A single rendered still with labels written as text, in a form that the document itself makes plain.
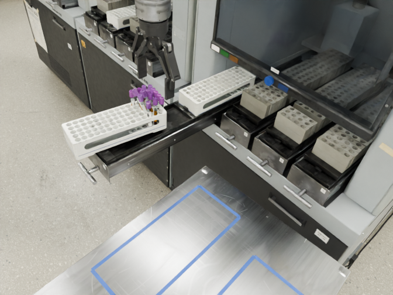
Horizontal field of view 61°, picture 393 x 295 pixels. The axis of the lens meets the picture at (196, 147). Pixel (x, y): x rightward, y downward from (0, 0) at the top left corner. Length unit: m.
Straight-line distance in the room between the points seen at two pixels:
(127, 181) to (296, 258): 1.35
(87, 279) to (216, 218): 0.33
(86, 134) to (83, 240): 0.92
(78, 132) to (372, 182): 0.84
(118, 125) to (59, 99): 1.72
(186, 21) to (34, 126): 1.49
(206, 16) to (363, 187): 0.75
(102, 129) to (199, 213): 0.38
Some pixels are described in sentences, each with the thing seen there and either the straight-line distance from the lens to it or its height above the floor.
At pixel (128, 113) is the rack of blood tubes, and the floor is 0.87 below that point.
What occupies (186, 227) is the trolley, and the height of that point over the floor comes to 0.82.
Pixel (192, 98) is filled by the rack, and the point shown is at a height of 0.87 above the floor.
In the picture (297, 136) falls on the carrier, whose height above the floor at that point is 0.84.
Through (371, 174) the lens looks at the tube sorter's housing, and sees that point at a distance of 1.04.
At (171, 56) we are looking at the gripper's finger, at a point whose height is 1.09.
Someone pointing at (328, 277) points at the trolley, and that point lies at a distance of 0.85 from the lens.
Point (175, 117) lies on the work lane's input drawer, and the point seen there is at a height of 0.80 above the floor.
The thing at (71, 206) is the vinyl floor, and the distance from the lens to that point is 1.95.
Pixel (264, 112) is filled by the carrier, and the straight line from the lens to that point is 1.14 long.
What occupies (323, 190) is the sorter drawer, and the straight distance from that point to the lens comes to 1.03.
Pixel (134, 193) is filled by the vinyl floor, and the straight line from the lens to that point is 1.95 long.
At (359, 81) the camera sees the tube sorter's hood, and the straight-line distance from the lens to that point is 0.93.
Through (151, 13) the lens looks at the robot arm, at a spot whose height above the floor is 1.19.
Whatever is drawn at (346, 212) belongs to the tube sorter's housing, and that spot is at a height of 0.73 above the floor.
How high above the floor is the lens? 1.52
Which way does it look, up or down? 44 degrees down
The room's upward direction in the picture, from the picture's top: 5 degrees clockwise
